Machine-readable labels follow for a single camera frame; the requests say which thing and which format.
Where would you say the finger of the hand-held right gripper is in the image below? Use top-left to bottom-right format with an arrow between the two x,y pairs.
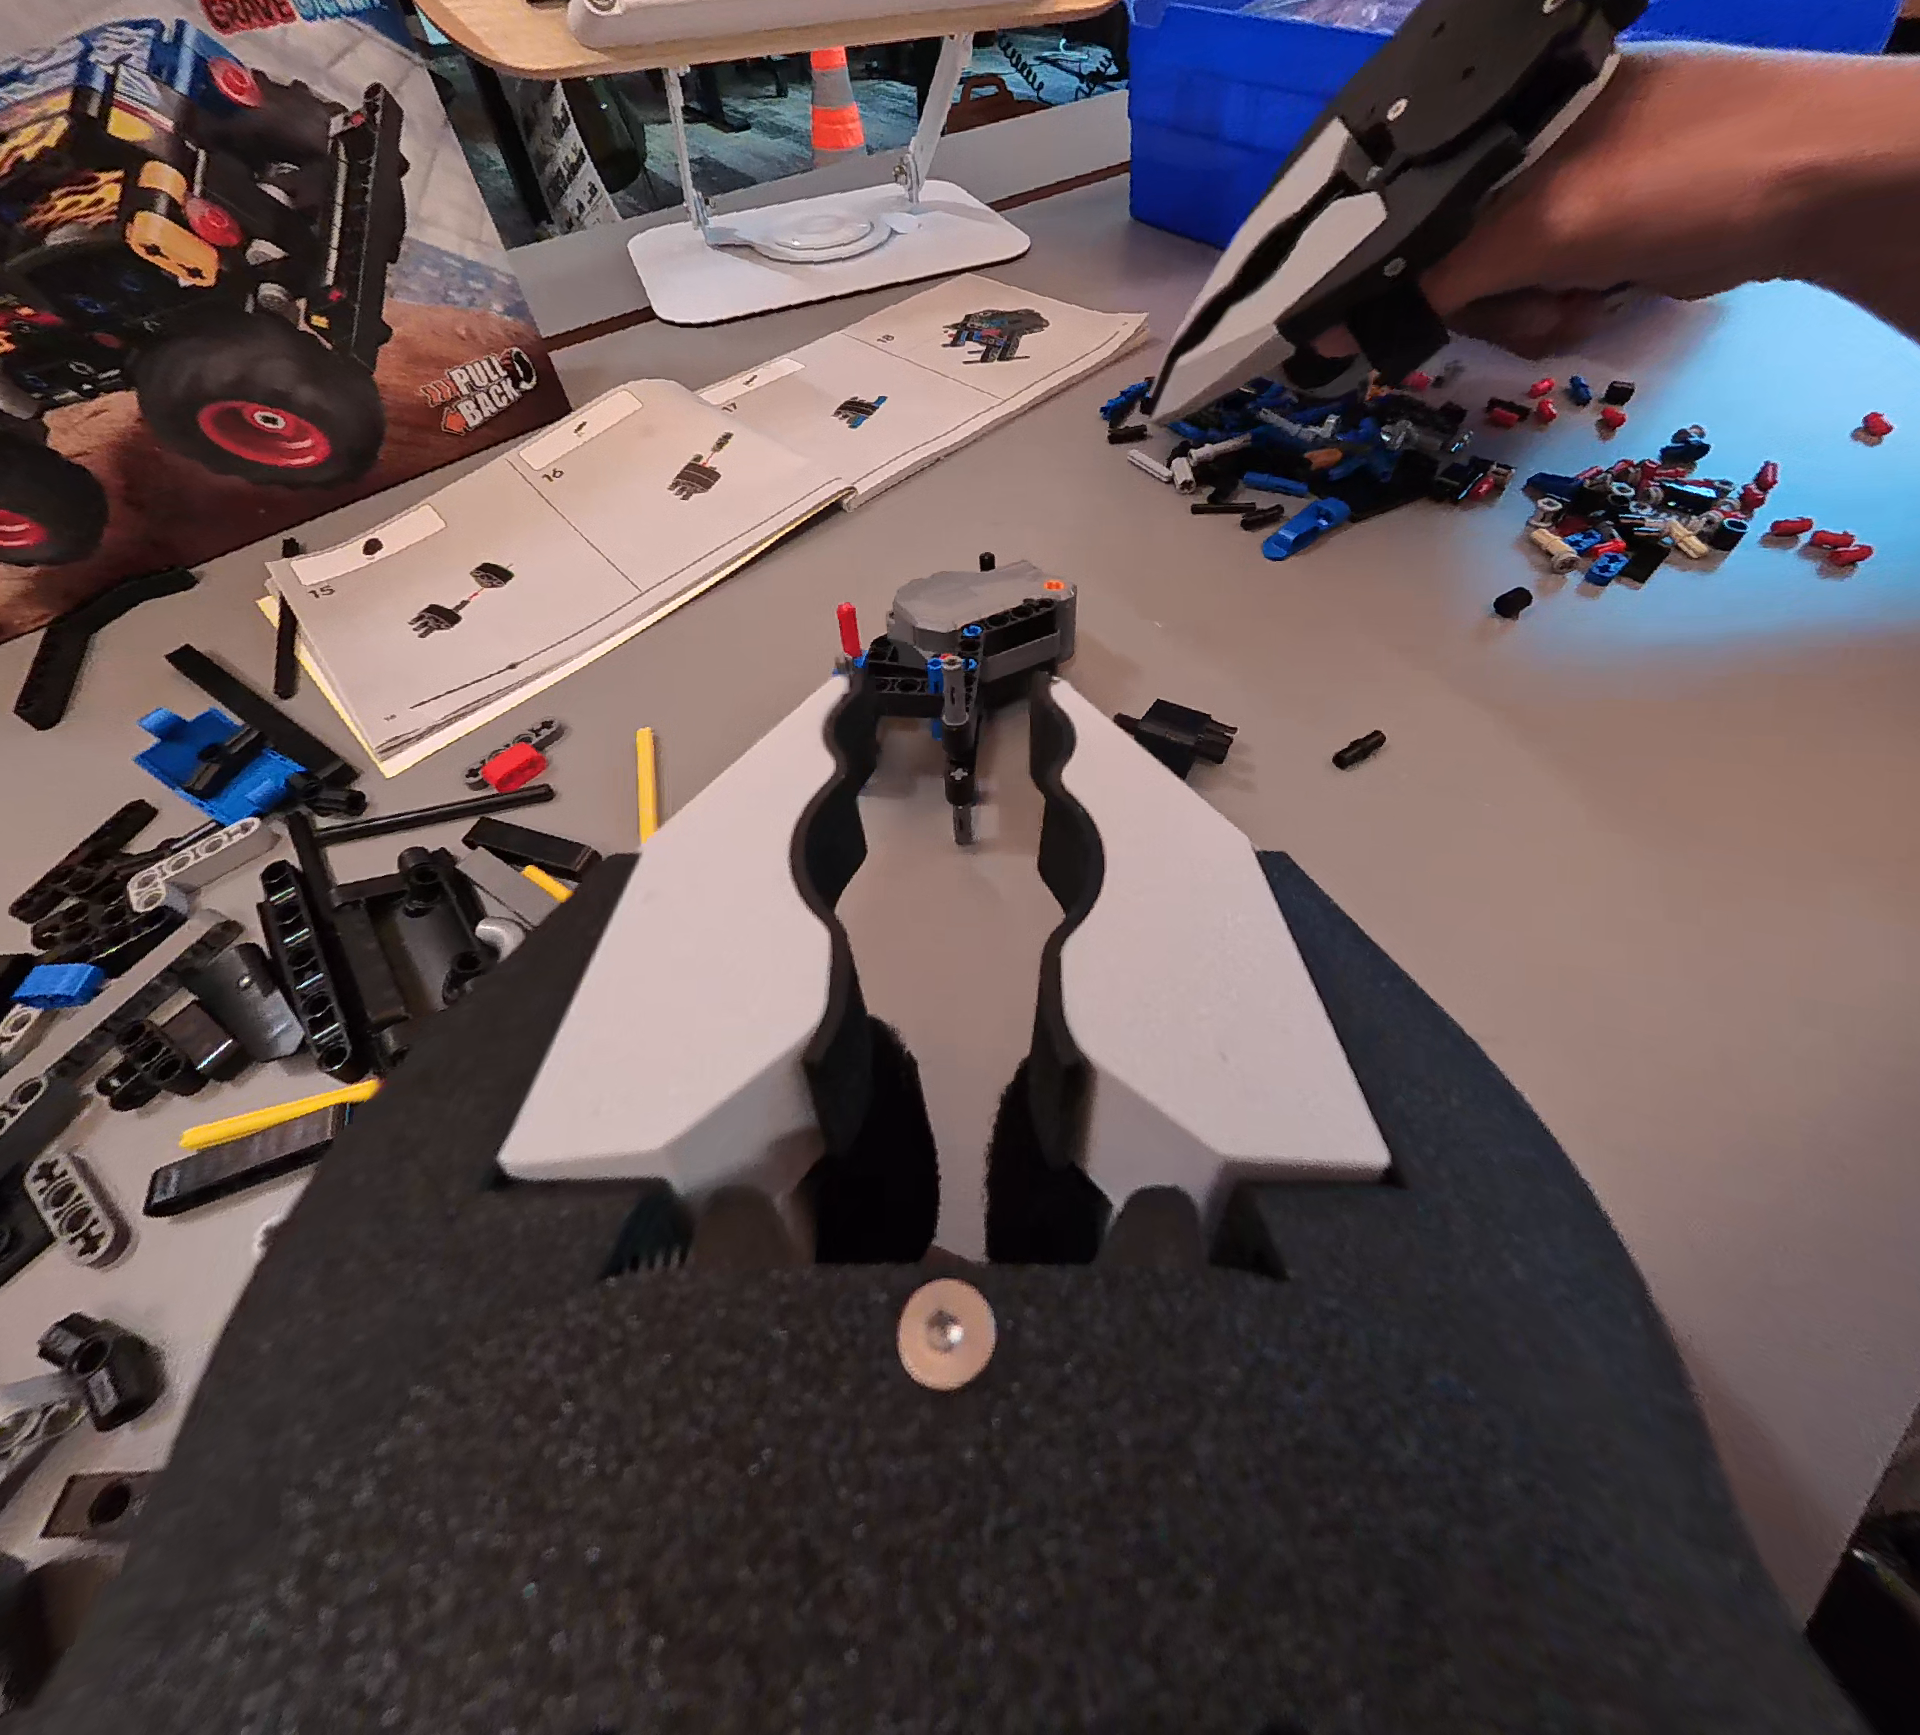
1142,115 -> 1369,412
1150,186 -> 1412,426

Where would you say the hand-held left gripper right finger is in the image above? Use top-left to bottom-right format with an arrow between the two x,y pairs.
993,674 -> 1397,1238

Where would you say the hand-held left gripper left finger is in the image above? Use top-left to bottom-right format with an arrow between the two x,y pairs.
493,674 -> 898,1241

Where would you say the pile of small lego pins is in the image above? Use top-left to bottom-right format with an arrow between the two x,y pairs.
1104,359 -> 1898,623

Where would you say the grey motor lego model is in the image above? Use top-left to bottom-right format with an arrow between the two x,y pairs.
832,550 -> 1083,854

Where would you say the red and black lego link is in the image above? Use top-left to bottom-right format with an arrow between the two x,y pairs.
462,722 -> 566,795

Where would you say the person's right forearm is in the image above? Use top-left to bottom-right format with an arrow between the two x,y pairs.
1753,40 -> 1920,343

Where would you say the black lego connector block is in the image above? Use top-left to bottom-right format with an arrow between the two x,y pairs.
1119,696 -> 1240,777

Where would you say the pile of lego beams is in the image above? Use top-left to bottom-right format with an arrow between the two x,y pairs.
0,647 -> 671,1558

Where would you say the lego instruction booklet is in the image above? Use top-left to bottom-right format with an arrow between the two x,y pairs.
261,273 -> 1150,777

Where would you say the truck picture lego box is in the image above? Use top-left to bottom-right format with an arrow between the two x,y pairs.
0,0 -> 574,647

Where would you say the person's right hand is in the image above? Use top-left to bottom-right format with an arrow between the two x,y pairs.
1413,40 -> 1775,368

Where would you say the blue plastic bin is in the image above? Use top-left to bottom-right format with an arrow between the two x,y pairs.
1123,0 -> 1910,253

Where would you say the white board stand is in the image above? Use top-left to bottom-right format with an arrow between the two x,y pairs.
626,33 -> 1029,327

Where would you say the orange traffic cone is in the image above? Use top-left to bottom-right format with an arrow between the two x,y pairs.
808,44 -> 870,166

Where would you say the long black curved beam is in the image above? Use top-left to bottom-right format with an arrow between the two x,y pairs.
10,564 -> 198,730

